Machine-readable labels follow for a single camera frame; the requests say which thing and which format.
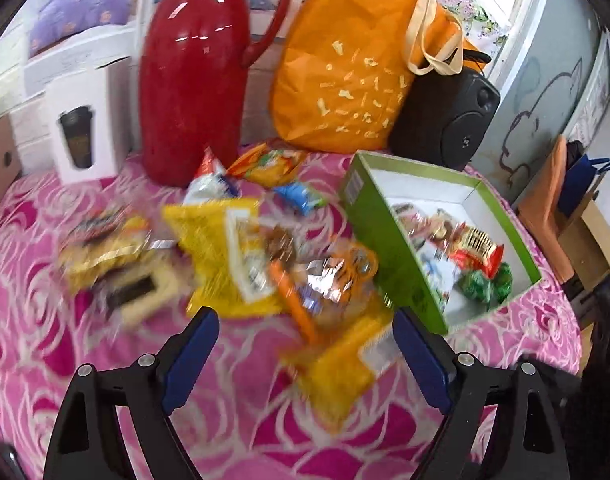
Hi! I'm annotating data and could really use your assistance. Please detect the cracker sandwich pack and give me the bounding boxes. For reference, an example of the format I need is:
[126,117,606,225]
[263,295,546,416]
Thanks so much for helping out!
[96,252,194,330]

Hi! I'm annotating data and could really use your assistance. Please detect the yellow popcorn snack pack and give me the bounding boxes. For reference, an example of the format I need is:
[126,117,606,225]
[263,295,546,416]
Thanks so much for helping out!
[58,206,152,294]

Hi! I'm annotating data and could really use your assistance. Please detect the red brown snack pack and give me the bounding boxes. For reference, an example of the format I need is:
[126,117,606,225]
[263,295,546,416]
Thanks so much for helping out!
[448,223,504,280]

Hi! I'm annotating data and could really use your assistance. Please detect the yellow barcode snack pack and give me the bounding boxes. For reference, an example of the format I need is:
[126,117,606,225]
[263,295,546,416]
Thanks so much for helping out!
[281,308,400,432]

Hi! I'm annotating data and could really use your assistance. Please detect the large yellow snack bag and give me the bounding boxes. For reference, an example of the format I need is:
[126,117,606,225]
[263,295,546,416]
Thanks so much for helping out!
[162,197,283,320]

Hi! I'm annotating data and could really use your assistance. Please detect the orange tiger snack pack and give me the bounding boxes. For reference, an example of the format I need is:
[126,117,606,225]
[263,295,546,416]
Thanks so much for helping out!
[268,238,378,344]

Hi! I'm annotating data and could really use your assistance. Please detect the green candy pack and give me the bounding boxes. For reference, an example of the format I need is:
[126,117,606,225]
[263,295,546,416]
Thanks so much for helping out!
[458,262,513,308]

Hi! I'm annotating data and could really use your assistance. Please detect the green cardboard box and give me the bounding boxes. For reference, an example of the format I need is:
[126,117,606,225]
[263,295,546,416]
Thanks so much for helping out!
[340,151,542,335]

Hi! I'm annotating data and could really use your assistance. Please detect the pink rose tablecloth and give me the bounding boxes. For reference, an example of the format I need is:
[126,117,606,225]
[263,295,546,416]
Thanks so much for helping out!
[0,158,582,479]

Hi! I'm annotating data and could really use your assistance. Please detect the orange chair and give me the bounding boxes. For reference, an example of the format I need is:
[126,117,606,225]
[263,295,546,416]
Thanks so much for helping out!
[518,136,574,284]

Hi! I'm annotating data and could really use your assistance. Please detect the blue bag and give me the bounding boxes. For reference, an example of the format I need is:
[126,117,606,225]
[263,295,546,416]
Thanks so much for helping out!
[558,154,610,217]

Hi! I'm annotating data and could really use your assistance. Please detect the white red snack pack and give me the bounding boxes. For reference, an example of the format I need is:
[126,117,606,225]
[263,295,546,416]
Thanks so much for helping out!
[182,148,240,206]

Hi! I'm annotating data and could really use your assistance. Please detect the blue small snack pack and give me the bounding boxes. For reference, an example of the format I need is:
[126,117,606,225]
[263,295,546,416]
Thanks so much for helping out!
[273,181,326,216]

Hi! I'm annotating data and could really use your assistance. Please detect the white coffee cup box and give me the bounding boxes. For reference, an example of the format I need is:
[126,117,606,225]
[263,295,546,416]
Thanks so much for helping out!
[44,56,130,184]

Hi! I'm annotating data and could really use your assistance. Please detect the orange yellow snack pack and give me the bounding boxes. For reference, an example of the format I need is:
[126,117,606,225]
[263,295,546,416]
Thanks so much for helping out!
[227,143,307,188]

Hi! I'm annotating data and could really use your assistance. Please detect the black speaker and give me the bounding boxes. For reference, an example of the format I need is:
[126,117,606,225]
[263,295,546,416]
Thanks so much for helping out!
[388,67,500,170]

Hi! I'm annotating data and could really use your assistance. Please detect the red thermos jug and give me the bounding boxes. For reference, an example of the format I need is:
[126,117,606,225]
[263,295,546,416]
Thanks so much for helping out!
[139,0,291,188]

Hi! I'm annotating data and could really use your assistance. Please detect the orange tote bag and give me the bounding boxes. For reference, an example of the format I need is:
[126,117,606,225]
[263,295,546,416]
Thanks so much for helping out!
[269,0,473,154]

